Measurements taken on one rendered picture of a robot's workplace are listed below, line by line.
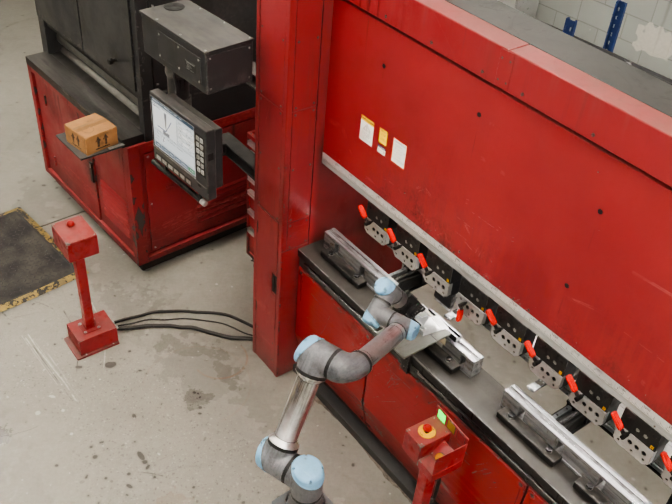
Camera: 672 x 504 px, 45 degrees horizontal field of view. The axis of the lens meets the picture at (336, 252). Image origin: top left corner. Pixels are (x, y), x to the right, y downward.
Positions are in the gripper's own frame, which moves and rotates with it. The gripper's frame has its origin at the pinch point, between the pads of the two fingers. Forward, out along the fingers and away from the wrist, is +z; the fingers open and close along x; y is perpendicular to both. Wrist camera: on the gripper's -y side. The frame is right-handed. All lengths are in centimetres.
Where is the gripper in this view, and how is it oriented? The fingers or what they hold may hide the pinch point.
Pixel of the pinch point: (418, 323)
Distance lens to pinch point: 345.3
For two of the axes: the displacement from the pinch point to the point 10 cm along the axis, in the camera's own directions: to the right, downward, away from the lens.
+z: 5.2, 4.5, 7.3
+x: -4.5, -5.8, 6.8
